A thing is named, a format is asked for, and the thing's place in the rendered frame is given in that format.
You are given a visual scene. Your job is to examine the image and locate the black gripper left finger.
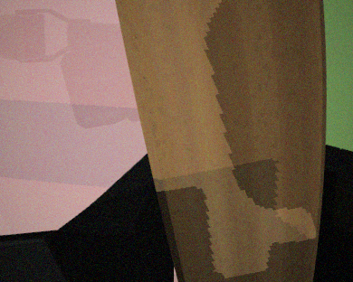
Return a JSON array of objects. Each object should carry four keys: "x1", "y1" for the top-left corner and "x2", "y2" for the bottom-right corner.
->
[{"x1": 0, "y1": 154, "x2": 175, "y2": 282}]

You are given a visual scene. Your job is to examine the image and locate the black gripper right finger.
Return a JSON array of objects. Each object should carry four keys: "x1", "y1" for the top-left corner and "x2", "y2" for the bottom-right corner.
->
[{"x1": 313, "y1": 145, "x2": 353, "y2": 282}]

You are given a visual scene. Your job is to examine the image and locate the brown wooden rail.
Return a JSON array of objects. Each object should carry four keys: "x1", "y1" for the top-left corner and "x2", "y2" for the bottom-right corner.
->
[{"x1": 116, "y1": 0, "x2": 327, "y2": 282}]

